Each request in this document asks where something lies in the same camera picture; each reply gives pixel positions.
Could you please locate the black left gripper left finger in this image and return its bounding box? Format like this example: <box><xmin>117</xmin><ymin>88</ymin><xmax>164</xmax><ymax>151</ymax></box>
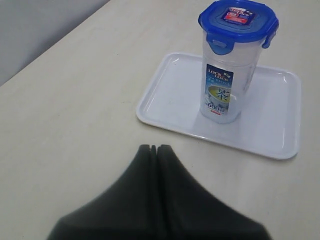
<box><xmin>48</xmin><ymin>145</ymin><xmax>157</xmax><ymax>240</ymax></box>

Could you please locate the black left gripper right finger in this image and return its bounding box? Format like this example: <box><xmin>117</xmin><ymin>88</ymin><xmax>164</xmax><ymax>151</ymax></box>
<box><xmin>157</xmin><ymin>145</ymin><xmax>272</xmax><ymax>240</ymax></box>

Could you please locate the clear plastic tall container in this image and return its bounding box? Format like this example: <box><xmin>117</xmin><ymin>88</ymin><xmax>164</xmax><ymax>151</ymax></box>
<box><xmin>200</xmin><ymin>31</ymin><xmax>264</xmax><ymax>124</ymax></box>

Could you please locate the blue container lid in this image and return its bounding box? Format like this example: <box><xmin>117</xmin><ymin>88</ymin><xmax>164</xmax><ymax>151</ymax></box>
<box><xmin>198</xmin><ymin>0</ymin><xmax>279</xmax><ymax>56</ymax></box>

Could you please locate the white rectangular tray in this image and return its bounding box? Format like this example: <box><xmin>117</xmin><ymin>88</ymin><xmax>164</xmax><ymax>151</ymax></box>
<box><xmin>136</xmin><ymin>52</ymin><xmax>302</xmax><ymax>160</ymax></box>

